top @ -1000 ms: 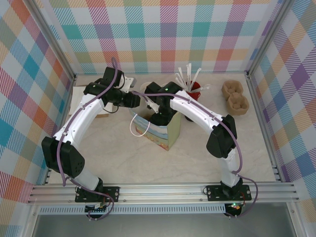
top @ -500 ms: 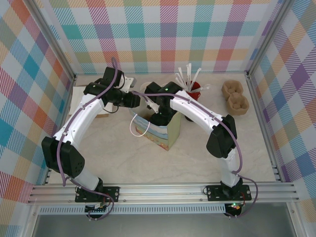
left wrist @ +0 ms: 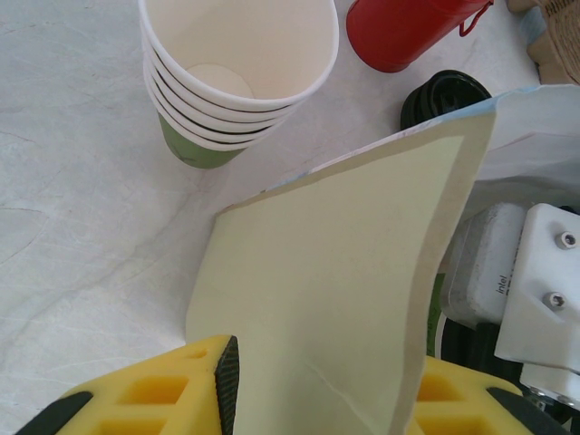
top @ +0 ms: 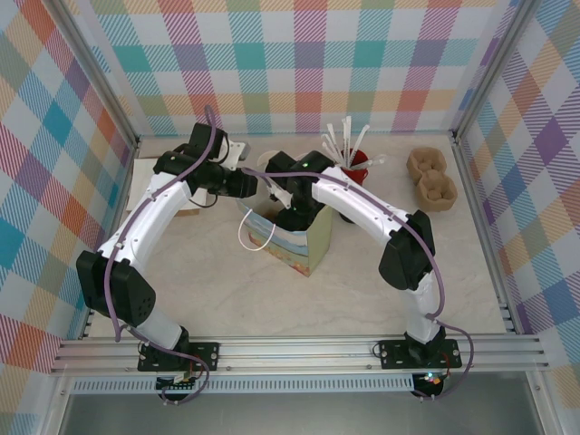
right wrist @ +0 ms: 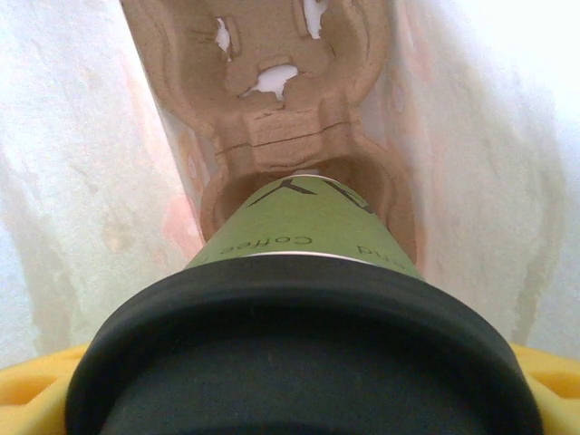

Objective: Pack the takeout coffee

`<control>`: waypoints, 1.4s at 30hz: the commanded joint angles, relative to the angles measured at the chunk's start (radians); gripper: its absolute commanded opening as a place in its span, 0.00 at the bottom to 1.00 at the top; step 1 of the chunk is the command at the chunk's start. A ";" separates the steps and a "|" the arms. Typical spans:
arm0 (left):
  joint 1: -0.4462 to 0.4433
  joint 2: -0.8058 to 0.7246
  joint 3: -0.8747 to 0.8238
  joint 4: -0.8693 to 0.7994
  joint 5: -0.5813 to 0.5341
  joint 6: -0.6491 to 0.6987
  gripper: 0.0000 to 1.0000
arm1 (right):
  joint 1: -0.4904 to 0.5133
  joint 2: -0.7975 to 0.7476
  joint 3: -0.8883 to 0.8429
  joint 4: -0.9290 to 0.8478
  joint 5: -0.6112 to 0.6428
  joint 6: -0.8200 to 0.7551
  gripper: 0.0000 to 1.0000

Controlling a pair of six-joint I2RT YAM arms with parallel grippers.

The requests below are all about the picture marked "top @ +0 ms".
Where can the white green paper carry bag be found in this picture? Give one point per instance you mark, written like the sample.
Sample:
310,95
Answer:
317,244

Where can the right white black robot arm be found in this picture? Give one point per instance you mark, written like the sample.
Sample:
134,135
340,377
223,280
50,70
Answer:
358,199

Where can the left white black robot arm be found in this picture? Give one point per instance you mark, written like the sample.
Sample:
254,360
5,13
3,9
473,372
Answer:
145,213

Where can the stack of paper cups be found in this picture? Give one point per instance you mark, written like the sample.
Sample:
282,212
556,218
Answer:
263,159

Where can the white wrapped straw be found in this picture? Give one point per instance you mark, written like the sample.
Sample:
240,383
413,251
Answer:
374,161
347,136
333,138
360,140
328,141
331,152

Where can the flat brown paper bag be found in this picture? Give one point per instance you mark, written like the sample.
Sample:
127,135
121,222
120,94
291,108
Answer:
188,212

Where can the red enamel mug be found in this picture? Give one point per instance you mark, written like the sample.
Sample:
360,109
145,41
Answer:
358,172

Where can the stack of black lids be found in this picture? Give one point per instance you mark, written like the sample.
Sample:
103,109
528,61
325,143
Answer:
348,218

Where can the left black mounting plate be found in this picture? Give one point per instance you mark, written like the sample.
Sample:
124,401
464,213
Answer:
208,355

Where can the black mounting plate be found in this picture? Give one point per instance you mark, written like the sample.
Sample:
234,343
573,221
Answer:
208,355
392,353

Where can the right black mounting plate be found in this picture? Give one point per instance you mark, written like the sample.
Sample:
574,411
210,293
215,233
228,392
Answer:
392,353

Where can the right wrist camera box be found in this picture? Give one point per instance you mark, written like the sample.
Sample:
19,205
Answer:
278,194

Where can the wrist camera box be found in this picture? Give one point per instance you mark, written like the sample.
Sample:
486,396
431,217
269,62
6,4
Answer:
235,151
278,194

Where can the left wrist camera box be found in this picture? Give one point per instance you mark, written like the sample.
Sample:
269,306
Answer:
235,151

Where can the left aluminium side rail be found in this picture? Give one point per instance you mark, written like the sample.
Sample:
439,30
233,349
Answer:
118,204

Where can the aluminium side rail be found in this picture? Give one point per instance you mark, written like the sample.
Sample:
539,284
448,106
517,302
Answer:
476,204
118,204

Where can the left aluminium corner post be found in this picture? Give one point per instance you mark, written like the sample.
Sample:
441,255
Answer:
97,72

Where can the aluminium corner post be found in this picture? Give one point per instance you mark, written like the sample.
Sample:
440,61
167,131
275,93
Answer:
489,72
97,72

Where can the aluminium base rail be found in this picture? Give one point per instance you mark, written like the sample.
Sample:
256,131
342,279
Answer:
294,353

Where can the right aluminium side rail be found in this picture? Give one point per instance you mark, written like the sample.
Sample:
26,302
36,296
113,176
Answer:
476,204

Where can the right aluminium corner post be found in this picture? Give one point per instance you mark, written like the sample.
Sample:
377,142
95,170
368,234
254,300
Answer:
489,72

